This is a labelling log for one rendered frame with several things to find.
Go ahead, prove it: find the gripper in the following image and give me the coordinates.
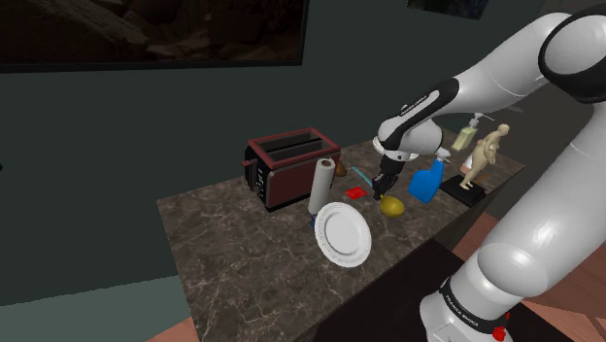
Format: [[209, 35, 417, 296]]
[[371, 154, 404, 202]]

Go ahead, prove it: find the light blue pen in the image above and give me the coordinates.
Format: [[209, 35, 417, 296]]
[[351, 165, 375, 189]]

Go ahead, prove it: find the yellow pear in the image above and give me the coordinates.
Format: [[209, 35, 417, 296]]
[[379, 194, 406, 219]]

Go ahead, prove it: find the blue spray bottle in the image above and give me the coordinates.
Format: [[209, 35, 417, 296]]
[[407, 146, 454, 204]]

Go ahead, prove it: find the white paper towel roll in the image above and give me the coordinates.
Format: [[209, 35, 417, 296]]
[[307, 157, 337, 230]]

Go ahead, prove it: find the white plate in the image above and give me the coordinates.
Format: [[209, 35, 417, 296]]
[[314, 201, 373, 269]]

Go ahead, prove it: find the dark red toaster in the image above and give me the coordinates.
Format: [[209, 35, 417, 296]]
[[241, 126, 342, 214]]

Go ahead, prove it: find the pale yellow soap dispenser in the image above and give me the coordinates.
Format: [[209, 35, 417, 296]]
[[451, 112, 486, 153]]

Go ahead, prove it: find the tan human figure statue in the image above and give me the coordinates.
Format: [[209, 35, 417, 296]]
[[438, 123, 512, 209]]

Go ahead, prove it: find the small dark wall picture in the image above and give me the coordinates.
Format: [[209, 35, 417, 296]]
[[406, 0, 491, 21]]

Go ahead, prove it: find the dark framed wall picture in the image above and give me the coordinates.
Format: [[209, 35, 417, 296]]
[[0, 0, 311, 74]]

